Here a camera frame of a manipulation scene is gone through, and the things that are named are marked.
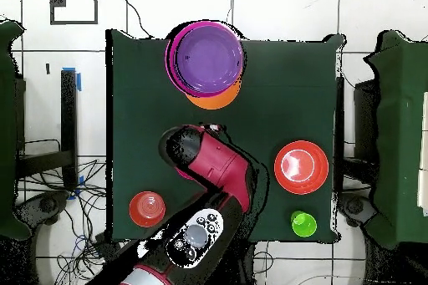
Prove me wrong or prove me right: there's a green cloth side table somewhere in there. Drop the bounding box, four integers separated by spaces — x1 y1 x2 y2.
0 18 33 242
364 29 428 249

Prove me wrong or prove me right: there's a pink bowl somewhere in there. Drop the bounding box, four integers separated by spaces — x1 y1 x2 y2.
164 20 244 99

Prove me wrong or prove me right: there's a black power brick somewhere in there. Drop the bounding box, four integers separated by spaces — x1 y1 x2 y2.
94 232 121 257

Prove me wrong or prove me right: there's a white box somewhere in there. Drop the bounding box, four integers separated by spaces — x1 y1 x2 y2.
416 90 428 217

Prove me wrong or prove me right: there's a black bench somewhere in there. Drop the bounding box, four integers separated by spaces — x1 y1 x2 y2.
14 69 79 192

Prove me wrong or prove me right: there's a green cup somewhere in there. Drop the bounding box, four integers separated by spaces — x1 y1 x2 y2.
289 210 318 238

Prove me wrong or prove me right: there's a large red-orange bowl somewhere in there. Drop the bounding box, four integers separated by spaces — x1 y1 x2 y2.
273 140 330 196

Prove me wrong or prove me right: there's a tangle of cables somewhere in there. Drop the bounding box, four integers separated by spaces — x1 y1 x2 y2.
14 139 108 285

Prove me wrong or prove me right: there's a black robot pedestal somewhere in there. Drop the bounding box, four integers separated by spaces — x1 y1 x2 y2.
238 241 257 285

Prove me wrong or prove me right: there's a dark green tablecloth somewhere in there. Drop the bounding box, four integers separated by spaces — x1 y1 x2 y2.
104 28 347 244

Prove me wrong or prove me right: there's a blue tape strip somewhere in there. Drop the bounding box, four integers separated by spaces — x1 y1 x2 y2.
61 66 83 92

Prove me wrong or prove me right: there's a small red-orange bowl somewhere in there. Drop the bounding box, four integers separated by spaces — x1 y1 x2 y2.
128 191 167 228

